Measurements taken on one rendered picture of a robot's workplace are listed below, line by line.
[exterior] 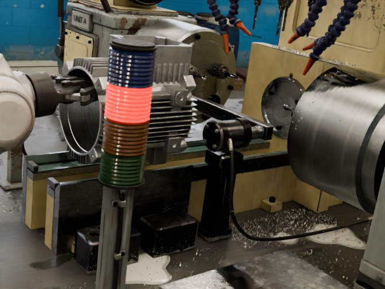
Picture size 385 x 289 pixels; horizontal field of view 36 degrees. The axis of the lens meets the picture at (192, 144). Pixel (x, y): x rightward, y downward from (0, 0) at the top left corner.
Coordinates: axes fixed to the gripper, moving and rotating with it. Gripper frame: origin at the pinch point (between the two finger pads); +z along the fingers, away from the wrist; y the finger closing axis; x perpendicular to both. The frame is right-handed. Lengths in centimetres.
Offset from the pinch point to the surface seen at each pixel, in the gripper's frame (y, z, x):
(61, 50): 75, 21, 12
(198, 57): 22.6, 33.5, 4.5
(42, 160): 8.2, -15.0, 15.9
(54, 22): 526, 223, 92
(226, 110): -1.0, 22.8, 10.0
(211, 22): 398, 344, 83
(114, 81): -29.0, -20.2, -9.6
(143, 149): -30.8, -17.2, -0.3
